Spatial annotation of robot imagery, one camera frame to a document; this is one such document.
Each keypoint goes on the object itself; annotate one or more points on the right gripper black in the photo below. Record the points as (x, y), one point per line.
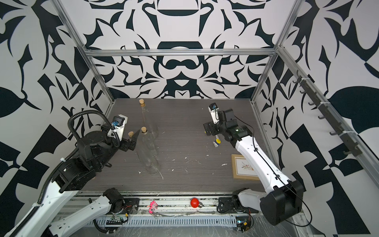
(213, 131)

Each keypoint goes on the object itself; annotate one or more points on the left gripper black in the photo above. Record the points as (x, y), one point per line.
(126, 145)

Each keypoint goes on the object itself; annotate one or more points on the glass bottle with cork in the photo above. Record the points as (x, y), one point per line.
(148, 119)
(149, 141)

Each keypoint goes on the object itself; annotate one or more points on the tall glass bottle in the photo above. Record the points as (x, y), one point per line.
(145, 155)

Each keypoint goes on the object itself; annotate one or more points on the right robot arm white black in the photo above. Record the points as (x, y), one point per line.
(282, 198)

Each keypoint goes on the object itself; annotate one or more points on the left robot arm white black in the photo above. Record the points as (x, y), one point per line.
(66, 180)

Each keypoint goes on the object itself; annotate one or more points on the wooden framed picture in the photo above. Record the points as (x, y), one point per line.
(242, 169)

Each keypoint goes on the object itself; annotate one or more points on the pink clip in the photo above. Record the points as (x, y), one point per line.
(153, 207)

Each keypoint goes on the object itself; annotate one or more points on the red ball knob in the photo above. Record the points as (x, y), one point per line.
(195, 203)

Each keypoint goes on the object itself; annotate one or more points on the green circuit board left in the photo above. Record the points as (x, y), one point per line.
(117, 220)

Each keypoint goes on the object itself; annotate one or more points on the circuit board right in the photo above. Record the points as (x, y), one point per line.
(244, 225)

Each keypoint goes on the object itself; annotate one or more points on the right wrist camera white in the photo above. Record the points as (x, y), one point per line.
(213, 110)

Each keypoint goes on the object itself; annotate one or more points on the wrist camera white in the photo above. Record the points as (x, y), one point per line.
(213, 110)
(118, 124)

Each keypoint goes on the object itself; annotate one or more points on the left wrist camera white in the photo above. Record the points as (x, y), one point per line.
(118, 124)

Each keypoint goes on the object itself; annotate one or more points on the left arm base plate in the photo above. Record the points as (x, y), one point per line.
(130, 206)

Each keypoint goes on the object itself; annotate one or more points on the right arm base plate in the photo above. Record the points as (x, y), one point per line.
(225, 205)

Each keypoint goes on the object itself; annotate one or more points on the white slotted cable duct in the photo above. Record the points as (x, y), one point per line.
(182, 221)

